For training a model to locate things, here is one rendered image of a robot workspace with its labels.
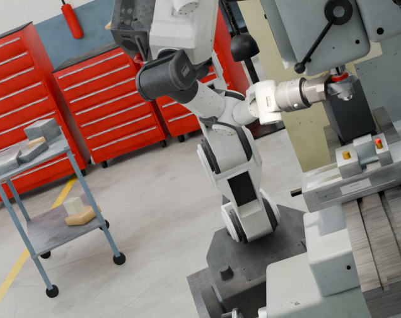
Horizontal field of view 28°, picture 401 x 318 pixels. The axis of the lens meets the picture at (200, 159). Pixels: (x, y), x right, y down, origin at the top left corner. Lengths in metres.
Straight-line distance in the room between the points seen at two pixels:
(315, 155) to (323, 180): 1.81
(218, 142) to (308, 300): 0.74
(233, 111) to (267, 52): 1.50
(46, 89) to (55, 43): 4.55
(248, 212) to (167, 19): 0.89
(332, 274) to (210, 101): 0.65
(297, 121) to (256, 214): 1.17
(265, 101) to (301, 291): 0.56
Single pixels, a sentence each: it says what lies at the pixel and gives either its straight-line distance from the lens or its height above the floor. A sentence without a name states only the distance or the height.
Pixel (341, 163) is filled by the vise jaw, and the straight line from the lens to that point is 2.23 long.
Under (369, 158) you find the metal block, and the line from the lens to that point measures 2.27.
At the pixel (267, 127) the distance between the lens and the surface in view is 6.45.
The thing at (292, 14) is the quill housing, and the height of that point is 1.48.
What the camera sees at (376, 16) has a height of 1.41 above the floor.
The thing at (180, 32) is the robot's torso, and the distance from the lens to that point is 2.35.
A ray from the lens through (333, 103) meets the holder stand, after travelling 2.68.
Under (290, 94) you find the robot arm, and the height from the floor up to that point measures 1.26.
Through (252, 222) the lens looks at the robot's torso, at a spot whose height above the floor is 0.70.
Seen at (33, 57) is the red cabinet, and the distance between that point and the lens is 7.17.
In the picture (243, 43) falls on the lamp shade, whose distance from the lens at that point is 2.05.
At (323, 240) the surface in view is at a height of 0.85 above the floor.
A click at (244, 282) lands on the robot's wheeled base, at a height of 0.59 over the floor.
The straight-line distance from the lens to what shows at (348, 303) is 2.28.
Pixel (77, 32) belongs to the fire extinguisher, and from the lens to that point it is 11.46.
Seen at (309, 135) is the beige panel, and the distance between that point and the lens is 4.05.
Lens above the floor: 1.82
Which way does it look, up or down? 16 degrees down
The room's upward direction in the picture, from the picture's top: 23 degrees counter-clockwise
